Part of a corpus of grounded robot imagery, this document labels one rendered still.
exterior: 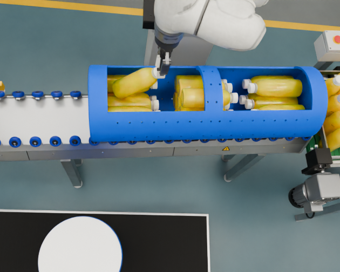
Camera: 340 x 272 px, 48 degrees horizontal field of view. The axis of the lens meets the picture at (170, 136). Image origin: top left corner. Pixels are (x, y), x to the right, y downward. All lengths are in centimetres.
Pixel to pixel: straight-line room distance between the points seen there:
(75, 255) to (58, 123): 54
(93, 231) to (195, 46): 100
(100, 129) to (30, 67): 154
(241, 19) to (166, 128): 53
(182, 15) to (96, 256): 84
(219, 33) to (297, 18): 240
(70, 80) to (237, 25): 189
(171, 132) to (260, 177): 138
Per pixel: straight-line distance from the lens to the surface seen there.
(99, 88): 131
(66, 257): 139
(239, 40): 99
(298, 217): 267
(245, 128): 143
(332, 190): 184
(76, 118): 160
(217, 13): 98
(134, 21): 297
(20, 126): 163
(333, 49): 182
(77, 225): 139
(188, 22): 99
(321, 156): 169
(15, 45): 292
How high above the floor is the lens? 241
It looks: 70 degrees down
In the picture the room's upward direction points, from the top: 23 degrees clockwise
